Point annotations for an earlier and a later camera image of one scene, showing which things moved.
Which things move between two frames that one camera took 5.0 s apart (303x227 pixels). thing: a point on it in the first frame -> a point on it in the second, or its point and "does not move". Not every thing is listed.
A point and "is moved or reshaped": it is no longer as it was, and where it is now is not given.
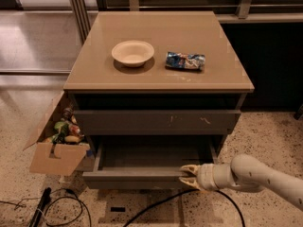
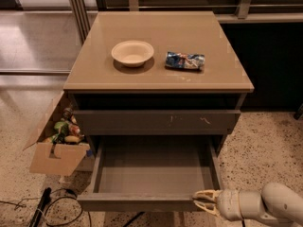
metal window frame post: [80, 8] does not move
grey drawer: [146, 162] is moved or reshaped
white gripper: [206, 176] -> [229, 200]
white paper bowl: [133, 53] does not move
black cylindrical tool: [44, 201] does not move
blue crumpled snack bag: [185, 61] does not move
